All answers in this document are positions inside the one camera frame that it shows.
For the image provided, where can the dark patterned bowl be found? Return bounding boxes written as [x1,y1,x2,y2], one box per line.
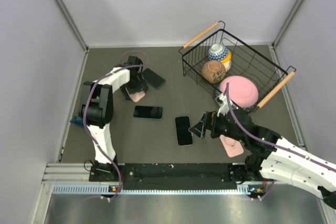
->
[215,90,224,102]

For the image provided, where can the pink case near right arm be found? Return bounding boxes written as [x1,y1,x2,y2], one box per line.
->
[219,135,244,158]

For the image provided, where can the yellow white cup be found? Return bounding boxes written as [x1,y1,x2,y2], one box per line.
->
[221,50,232,72]

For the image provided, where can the grey slotted cable duct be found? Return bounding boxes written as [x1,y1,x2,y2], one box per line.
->
[52,184,250,195]

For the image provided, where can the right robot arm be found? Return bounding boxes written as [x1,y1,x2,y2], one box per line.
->
[189,109,335,208]

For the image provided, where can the pink plate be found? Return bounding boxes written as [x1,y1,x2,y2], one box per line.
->
[219,76,258,108]

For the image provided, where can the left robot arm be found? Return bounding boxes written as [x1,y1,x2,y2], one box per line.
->
[79,56,148,182]

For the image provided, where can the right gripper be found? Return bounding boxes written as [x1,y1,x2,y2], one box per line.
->
[189,109,246,143]

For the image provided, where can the teal-edged black smartphone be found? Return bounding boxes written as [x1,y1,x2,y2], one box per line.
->
[142,68,165,89]

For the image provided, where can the pink phone case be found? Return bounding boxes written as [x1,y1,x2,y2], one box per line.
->
[126,89,146,102]

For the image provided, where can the clear phone case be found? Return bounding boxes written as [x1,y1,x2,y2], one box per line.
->
[174,115,194,146]

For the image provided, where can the black wire basket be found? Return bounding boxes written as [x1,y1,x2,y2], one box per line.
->
[179,20,296,113]

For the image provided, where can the blue cloth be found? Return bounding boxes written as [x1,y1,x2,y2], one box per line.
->
[70,115,83,127]

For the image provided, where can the blue patterned bowl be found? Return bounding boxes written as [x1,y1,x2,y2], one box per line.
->
[208,44,229,62]

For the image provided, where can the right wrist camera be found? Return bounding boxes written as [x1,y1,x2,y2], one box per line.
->
[215,93,229,117]

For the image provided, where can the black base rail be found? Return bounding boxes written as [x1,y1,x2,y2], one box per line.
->
[88,162,263,183]

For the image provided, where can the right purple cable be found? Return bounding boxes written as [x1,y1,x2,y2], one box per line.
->
[224,82,336,201]

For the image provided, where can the brown ceramic bowl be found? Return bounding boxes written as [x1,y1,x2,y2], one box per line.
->
[201,60,226,84]

